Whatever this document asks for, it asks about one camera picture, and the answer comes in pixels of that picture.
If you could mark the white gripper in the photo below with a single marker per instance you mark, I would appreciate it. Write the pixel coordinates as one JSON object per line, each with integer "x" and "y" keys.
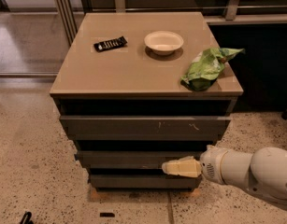
{"x": 210, "y": 165}

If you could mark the grey drawer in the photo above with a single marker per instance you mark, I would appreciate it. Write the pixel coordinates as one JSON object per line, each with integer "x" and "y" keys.
{"x": 196, "y": 128}
{"x": 143, "y": 182}
{"x": 130, "y": 159}

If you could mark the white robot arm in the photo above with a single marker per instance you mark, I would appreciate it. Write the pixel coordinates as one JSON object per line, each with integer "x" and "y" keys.
{"x": 262, "y": 174}

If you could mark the grey bottom drawer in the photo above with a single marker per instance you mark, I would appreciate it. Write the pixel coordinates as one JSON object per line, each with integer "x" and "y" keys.
{"x": 143, "y": 182}

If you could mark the grey drawer cabinet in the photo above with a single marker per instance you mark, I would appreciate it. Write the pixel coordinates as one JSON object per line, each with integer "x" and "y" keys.
{"x": 134, "y": 81}

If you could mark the grey top drawer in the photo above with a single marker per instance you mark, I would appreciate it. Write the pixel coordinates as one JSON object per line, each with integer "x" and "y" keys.
{"x": 196, "y": 128}

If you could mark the green chip bag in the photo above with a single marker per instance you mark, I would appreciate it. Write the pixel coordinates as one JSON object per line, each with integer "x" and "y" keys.
{"x": 206, "y": 67}

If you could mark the white paper bowl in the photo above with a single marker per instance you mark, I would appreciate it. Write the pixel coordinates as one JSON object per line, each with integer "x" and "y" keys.
{"x": 163, "y": 42}

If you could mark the black snack bar wrapper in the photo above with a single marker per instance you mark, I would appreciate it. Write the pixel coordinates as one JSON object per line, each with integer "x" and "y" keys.
{"x": 110, "y": 44}

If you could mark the black object on floor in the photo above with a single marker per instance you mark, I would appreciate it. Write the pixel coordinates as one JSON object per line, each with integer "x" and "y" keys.
{"x": 26, "y": 219}

